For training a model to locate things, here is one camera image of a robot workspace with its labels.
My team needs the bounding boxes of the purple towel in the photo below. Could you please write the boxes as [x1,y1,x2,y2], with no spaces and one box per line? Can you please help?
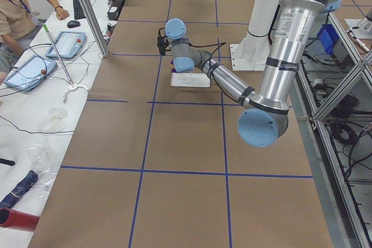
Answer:
[170,60,176,73]

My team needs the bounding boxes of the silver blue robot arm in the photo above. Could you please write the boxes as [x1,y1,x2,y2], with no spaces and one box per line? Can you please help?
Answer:
[165,0,341,148]

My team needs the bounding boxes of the white rack base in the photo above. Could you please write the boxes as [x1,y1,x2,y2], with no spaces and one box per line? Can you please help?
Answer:
[171,73,210,88]

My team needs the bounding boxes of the teach pendant far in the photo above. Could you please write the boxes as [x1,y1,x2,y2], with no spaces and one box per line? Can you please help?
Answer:
[45,31,87,60]

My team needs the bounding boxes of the teach pendant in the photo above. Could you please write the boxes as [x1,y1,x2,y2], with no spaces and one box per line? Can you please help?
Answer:
[45,31,87,60]
[3,55,57,92]

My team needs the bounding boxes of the black computer mouse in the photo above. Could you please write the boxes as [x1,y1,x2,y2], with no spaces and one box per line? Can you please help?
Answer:
[67,20,81,28]

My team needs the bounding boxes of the black keyboard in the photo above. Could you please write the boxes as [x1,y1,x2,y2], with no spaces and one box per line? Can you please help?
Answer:
[73,0,85,20]

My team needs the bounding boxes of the clear plastic bag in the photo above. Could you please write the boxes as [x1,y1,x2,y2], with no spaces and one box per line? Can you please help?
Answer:
[27,143,59,201]

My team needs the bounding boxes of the teach pendant near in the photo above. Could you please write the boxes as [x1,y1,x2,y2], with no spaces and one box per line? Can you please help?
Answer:
[3,55,57,92]

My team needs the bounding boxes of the metal grabber stick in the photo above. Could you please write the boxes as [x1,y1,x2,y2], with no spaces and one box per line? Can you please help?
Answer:
[42,24,88,103]

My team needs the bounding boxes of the seated person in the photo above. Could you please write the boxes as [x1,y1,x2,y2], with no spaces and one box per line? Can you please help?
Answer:
[0,0,70,77]

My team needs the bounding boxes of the red cylinder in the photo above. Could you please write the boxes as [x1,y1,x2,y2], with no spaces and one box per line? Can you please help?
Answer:
[1,209,40,232]

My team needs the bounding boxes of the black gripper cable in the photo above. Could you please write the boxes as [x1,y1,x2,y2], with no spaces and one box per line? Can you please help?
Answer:
[158,27,227,77]

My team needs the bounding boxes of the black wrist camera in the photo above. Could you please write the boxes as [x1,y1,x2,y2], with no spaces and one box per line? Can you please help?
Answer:
[157,35,169,56]

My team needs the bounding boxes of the white camera pillar mount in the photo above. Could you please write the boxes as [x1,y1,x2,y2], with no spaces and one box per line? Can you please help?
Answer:
[230,0,279,71]

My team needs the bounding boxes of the aluminium frame post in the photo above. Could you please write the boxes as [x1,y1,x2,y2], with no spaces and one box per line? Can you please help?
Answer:
[79,0,108,57]

